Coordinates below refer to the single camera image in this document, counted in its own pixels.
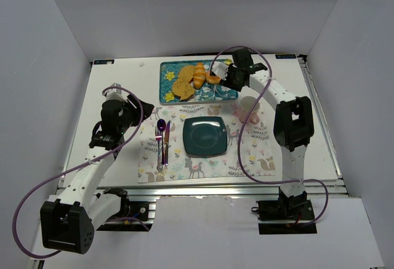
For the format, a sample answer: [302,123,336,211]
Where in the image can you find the brown bread slice front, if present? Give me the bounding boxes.
[172,79,195,101]

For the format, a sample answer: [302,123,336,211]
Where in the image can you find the pink ceramic mug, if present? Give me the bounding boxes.
[238,96,260,125]

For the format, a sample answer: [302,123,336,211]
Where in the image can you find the brown bread slice rear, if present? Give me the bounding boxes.
[178,65,195,82]

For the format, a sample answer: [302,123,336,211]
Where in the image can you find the animal print placemat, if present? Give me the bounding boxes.
[137,103,276,183]

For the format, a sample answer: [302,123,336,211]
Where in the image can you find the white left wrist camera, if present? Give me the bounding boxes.
[102,83,126,102]

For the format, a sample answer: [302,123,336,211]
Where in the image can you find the teal floral serving tray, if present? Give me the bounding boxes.
[159,59,238,105]

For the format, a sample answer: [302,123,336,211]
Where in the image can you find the iridescent purple knife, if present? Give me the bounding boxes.
[162,121,171,166]

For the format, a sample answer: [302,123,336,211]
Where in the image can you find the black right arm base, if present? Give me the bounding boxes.
[251,200,318,235]

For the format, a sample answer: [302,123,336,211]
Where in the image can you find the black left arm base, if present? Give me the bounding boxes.
[94,188,152,232]

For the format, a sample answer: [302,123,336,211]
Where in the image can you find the striped orange bread roll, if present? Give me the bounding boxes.
[193,62,206,89]

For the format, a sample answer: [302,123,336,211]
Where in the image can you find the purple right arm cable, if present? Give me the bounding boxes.
[209,46,329,227]

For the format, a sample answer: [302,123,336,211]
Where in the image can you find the black label corner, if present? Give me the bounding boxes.
[93,59,115,65]
[275,54,297,60]

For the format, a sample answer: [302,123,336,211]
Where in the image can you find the orange glazed bagel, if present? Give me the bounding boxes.
[206,71,221,85]

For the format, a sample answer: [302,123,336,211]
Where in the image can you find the iridescent purple fork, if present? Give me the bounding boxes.
[155,127,163,172]

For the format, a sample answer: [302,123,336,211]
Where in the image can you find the brown bread slice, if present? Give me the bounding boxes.
[172,79,195,101]
[178,65,195,82]

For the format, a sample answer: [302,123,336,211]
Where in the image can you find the dark teal square plate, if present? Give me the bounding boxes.
[182,116,228,158]

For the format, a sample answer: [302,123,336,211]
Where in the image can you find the black label right corner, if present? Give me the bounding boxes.
[275,54,297,60]

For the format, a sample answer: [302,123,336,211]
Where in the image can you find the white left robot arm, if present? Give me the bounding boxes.
[40,95,154,254]

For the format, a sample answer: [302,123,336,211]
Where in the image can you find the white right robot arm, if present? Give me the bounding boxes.
[210,47,315,206]

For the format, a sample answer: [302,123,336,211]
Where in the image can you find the iridescent purple spoon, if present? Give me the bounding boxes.
[156,119,166,165]

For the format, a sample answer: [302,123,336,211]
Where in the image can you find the black label left corner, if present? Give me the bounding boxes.
[93,59,115,65]

